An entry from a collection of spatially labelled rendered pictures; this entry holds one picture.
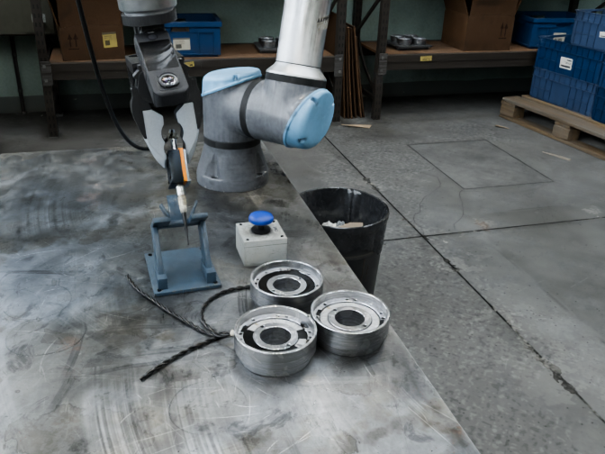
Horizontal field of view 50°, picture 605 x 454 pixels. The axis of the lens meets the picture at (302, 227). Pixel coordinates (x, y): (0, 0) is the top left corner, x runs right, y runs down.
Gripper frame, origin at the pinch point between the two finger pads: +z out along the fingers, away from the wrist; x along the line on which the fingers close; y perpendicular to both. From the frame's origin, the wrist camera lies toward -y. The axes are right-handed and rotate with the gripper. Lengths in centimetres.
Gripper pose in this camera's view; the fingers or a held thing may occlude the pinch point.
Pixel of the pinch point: (176, 158)
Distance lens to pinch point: 94.4
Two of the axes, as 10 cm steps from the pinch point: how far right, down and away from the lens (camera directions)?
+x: -9.2, 2.4, -3.2
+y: -3.9, -4.1, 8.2
